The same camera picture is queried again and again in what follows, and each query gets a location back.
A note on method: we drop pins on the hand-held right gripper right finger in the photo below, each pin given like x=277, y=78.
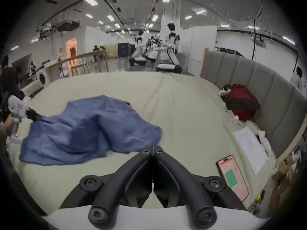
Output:
x=172, y=171

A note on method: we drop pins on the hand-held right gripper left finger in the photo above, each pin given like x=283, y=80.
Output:
x=134, y=171

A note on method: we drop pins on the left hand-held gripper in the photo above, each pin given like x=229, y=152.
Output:
x=18, y=108

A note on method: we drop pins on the blue shirt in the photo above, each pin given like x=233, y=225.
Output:
x=91, y=128

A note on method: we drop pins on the person's left hand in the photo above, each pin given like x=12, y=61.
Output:
x=6, y=126

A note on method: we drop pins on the white washing machine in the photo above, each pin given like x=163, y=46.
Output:
x=44, y=78

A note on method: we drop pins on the bed with pale green sheet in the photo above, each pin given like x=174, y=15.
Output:
x=187, y=118

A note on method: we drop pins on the phone with pink screen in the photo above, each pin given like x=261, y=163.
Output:
x=233, y=176

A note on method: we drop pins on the white paper sheets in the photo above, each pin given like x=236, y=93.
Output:
x=251, y=147

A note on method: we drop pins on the group of people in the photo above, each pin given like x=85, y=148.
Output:
x=98, y=53

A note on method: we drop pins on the white hand controller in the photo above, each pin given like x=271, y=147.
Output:
x=225, y=90

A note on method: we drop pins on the stack of cartons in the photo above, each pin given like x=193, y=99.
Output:
x=287, y=176

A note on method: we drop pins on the white humanoid robot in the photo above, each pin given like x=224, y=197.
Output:
x=170, y=44
x=138, y=51

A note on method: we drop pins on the grey padded headboard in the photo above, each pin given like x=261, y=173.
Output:
x=268, y=90

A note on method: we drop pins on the wooden table frame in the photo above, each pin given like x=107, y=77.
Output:
x=79, y=59

